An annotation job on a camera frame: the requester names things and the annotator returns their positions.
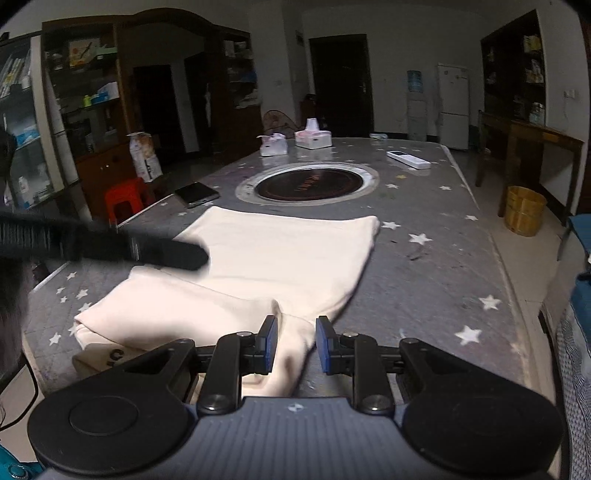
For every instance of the white remote control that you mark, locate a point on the white remote control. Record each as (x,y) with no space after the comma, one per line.
(408,159)

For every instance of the wooden side table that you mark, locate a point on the wooden side table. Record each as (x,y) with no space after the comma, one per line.
(545,136)

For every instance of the white refrigerator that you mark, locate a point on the white refrigerator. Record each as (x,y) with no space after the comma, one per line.
(453,106)

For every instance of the glass door display cabinet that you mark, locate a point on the glass door display cabinet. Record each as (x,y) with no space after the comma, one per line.
(27,138)

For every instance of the dark wooden shelf cabinet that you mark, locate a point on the dark wooden shelf cabinet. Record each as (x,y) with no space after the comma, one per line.
(508,60)

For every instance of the white tissue pack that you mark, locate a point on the white tissue pack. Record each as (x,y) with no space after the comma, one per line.
(273,146)

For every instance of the electric fan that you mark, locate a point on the electric fan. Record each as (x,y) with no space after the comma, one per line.
(277,123)

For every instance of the arched wooden wall cabinet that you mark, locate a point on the arched wooden wall cabinet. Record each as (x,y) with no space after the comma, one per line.
(124,106)

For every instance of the dark fuzzy cloth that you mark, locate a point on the dark fuzzy cloth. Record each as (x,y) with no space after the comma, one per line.
(14,314)

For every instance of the dark wooden door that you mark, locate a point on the dark wooden door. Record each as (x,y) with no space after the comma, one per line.
(339,87)

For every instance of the printed paper bag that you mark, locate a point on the printed paper bag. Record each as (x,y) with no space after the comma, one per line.
(145,159)

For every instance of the round black induction cooktop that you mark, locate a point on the round black induction cooktop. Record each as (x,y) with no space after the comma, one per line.
(307,182)

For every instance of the blue sofa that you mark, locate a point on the blue sofa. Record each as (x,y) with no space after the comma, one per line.
(577,332)

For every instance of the cream sweatshirt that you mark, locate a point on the cream sweatshirt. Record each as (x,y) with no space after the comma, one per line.
(277,249)

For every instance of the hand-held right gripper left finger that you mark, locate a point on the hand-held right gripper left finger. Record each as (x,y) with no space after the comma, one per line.
(272,344)

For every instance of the red plastic stool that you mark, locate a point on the red plastic stool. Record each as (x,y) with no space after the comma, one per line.
(124,194)

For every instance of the teal plastic object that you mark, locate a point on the teal plastic object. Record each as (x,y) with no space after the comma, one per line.
(16,466)

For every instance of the pink tissue box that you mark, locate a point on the pink tissue box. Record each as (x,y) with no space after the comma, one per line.
(314,139)

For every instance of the blue water bottle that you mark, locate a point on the blue water bottle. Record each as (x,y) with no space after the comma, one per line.
(414,83)

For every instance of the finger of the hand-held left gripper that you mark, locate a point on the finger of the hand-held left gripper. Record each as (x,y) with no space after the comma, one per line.
(166,251)

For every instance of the white water dispenser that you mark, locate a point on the white water dispenser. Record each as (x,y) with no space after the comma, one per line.
(416,117)

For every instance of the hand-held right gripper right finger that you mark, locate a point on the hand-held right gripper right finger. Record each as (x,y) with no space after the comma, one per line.
(323,346)

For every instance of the wooden bucket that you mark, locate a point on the wooden bucket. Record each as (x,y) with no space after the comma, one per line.
(524,212)

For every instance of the glass jar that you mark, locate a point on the glass jar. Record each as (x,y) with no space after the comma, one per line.
(537,113)

